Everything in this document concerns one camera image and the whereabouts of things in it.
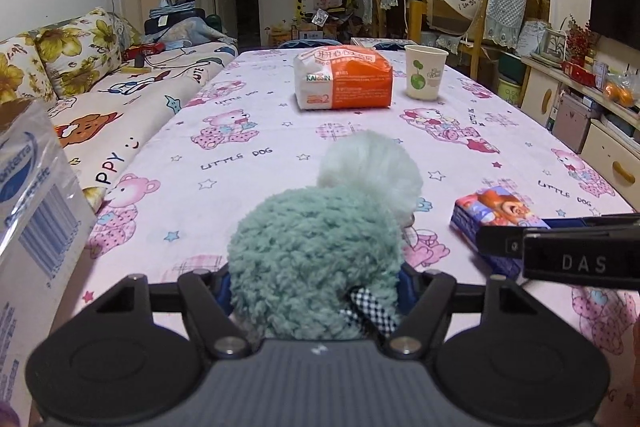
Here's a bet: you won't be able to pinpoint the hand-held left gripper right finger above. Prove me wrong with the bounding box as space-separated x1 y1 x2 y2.
385 264 546 358

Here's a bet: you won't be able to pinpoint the patterned chair back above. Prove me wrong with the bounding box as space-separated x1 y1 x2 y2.
350 36 417 53

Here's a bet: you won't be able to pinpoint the cream cabinet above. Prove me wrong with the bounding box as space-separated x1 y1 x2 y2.
519 54 640 214

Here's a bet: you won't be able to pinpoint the cream bear print cloth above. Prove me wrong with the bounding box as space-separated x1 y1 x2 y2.
429 0 489 34

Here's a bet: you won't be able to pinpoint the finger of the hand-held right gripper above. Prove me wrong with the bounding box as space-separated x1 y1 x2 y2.
476 223 526 259

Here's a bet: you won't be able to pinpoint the pink printed tablecloth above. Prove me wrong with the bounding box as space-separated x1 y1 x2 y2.
47 48 640 360

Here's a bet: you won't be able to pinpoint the red tool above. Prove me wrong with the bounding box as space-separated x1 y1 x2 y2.
122 41 166 61

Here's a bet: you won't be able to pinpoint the pile of clothes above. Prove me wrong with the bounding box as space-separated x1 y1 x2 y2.
144 0 239 48

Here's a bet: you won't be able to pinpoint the white paper cup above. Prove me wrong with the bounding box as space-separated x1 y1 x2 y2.
404 45 450 102

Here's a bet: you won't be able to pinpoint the red flower decoration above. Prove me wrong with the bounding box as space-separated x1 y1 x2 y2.
565 16 594 64

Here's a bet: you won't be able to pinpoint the wooden chair with lace cover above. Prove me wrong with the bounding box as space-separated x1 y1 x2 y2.
469 0 529 75

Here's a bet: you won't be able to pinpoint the blue cartoon tissue packet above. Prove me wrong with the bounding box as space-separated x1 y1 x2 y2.
450 188 552 279

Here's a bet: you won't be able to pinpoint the teal fluffy pompom hat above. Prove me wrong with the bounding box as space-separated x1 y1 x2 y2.
227 130 424 341

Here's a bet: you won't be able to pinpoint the red box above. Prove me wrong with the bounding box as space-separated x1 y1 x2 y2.
561 60 599 88

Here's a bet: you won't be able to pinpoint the small photo frame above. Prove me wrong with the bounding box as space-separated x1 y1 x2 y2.
542 29 569 61

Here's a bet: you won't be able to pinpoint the floral sofa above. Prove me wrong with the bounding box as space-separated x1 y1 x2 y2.
0 7 238 214

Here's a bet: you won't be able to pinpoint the blue chair back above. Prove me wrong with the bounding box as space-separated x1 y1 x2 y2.
276 37 347 51

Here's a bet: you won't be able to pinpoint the green bin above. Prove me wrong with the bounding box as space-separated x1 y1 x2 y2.
497 76 524 108

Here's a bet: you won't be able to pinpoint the orange tissue pack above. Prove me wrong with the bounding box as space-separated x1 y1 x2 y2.
292 47 395 112

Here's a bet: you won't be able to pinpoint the bag of oranges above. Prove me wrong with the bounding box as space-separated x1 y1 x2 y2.
602 78 640 108

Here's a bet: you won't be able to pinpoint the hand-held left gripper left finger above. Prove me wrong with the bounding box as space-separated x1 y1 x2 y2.
92 271 251 358

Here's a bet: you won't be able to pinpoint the cardboard box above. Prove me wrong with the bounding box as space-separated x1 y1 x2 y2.
0 99 99 410

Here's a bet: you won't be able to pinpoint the cartoon printed sofa sheet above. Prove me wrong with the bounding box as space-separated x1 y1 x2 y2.
49 38 239 210

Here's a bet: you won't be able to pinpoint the grey storage box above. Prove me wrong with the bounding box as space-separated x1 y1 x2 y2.
551 93 602 154

